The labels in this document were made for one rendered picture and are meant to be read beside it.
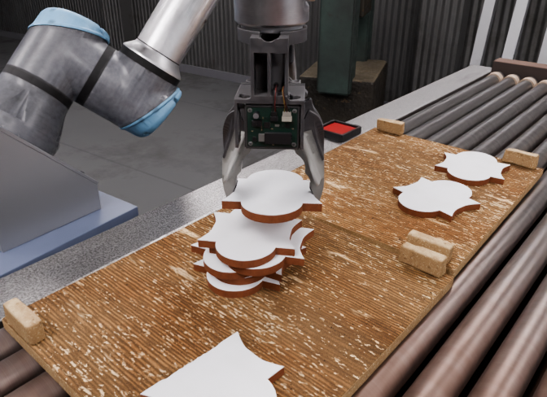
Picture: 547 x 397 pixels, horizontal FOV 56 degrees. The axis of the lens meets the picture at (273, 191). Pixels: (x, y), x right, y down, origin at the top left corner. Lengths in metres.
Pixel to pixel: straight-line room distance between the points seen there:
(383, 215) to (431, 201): 0.08
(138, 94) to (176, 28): 0.13
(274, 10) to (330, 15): 2.82
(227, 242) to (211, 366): 0.16
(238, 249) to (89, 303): 0.18
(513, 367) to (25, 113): 0.75
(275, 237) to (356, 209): 0.22
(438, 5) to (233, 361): 3.56
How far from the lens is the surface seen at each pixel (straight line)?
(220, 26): 5.18
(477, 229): 0.81
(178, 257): 0.70
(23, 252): 0.91
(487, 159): 1.03
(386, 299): 0.63
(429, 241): 0.70
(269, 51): 0.50
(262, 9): 0.51
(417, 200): 0.83
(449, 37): 3.92
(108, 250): 0.78
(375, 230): 0.76
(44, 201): 0.92
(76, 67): 0.93
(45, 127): 0.91
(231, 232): 0.64
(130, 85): 0.93
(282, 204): 0.59
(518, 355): 0.63
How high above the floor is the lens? 1.32
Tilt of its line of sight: 27 degrees down
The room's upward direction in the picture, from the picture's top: straight up
